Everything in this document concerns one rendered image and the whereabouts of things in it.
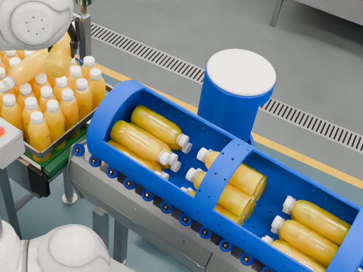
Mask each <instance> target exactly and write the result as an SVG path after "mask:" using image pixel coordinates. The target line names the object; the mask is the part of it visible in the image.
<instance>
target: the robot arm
mask: <svg viewBox="0 0 363 272"><path fill-rule="evenodd" d="M72 18H73V21H74V23H75V28H74V27H73V25H72V23H71V20H72ZM81 19H82V14H81V13H79V14H78V15H77V14H75V13H73V0H0V51H15V50H27V51H38V50H43V49H46V48H48V52H50V50H51V48H52V46H53V45H54V44H56V43H57V42H58V41H59V40H60V39H61V38H62V37H63V36H64V35H65V33H66V32H68V34H69V36H70V38H71V41H70V51H71V58H73V59H74V57H75V55H76V53H77V48H78V43H81V42H82V40H83V38H84V34H83V27H82V21H81ZM0 272H111V261H110V255H109V252H108V250H107V248H106V246H105V244H104V242H103V241H102V239H101V238H100V237H99V236H98V235H97V234H96V233H95V232H94V231H93V230H92V229H90V228H88V227H86V226H82V225H76V224H72V225H64V226H60V227H57V228H55V229H53V230H51V231H49V232H48V233H47V234H45V235H43V236H40V237H37V238H34V239H31V240H20V239H19V237H18V236H17V234H16V233H15V230H14V229H13V227H12V226H11V225H10V224H9V223H7V222H6V221H4V220H2V219H1V213H0Z"/></svg>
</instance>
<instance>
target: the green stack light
mask: <svg viewBox="0 0 363 272"><path fill-rule="evenodd" d="M91 3H92V0H76V4H77V5H79V6H89V5H90V4H91Z"/></svg>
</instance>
